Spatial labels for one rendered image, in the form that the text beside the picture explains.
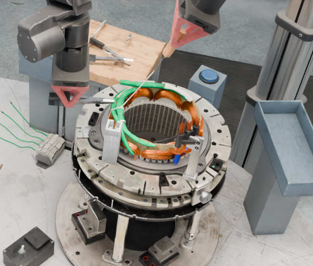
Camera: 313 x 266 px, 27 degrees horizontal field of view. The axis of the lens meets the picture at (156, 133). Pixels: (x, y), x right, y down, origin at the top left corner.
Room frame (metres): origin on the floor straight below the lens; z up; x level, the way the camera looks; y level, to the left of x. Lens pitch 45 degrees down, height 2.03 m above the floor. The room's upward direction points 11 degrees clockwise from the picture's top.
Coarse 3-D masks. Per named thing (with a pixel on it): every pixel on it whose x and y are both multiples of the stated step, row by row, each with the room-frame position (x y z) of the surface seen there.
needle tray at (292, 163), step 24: (264, 120) 1.07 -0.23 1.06; (288, 120) 1.13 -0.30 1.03; (264, 144) 1.04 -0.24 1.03; (288, 144) 1.05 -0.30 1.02; (312, 144) 1.05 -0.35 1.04; (264, 168) 1.03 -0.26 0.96; (288, 168) 0.98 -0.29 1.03; (312, 168) 0.99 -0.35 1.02; (264, 192) 0.99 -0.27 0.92; (288, 192) 0.90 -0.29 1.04; (312, 192) 0.92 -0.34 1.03; (264, 216) 0.98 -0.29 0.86; (288, 216) 0.99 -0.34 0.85
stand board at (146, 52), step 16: (112, 32) 1.29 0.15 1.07; (128, 32) 1.30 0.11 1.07; (96, 48) 1.22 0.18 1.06; (112, 48) 1.23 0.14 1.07; (128, 48) 1.24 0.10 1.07; (144, 48) 1.25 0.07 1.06; (160, 48) 1.26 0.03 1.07; (96, 64) 1.16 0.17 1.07; (144, 64) 1.19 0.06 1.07; (96, 80) 1.12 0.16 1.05; (112, 80) 1.12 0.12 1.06; (128, 80) 1.12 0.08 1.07
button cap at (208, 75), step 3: (207, 69) 1.24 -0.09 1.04; (210, 69) 1.24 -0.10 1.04; (204, 72) 1.23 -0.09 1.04; (207, 72) 1.23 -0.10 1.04; (210, 72) 1.23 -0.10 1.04; (213, 72) 1.23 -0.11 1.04; (201, 75) 1.22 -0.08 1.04; (204, 75) 1.22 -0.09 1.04; (207, 75) 1.22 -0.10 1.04; (210, 75) 1.22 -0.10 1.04; (213, 75) 1.22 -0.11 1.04; (216, 75) 1.22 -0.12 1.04; (204, 78) 1.21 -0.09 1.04; (207, 78) 1.21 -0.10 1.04; (210, 78) 1.21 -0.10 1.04; (213, 78) 1.21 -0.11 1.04; (216, 78) 1.22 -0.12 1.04; (210, 81) 1.21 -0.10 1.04
